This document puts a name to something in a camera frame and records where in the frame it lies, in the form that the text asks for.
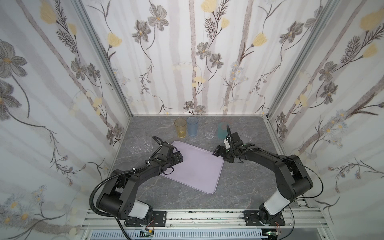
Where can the lilac plastic tray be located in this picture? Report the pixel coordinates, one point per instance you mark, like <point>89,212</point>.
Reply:
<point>199,170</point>

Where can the blue textured plastic cup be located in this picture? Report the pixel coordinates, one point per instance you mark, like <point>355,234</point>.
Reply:
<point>192,126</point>

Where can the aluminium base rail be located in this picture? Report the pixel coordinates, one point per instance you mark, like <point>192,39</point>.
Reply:
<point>294,224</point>

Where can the yellow transparent plastic cup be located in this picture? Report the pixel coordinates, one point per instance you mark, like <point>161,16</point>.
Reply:
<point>181,127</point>

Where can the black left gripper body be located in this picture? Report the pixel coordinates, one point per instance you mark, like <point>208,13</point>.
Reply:
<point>176,156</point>

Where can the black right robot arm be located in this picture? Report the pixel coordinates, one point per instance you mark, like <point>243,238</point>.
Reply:
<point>292,178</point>

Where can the aluminium corner post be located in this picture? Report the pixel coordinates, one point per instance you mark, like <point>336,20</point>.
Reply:
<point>325,15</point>
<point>102,54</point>

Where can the aluminium corner post left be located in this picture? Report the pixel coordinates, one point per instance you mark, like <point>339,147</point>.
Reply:
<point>102,54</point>

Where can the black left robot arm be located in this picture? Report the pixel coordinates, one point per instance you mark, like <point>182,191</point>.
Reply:
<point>116,195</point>

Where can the teal textured plastic cup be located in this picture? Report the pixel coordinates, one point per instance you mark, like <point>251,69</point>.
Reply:
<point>222,130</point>

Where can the clear glass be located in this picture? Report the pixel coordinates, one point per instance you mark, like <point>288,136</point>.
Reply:
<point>133,146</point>
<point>146,144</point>

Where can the white perforated cable duct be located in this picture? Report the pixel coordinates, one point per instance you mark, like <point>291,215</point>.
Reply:
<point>207,234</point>

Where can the aluminium corner post right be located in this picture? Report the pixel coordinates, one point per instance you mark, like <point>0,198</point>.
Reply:
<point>325,15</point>

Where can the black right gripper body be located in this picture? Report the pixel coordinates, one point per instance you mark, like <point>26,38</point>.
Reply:
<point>222,153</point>

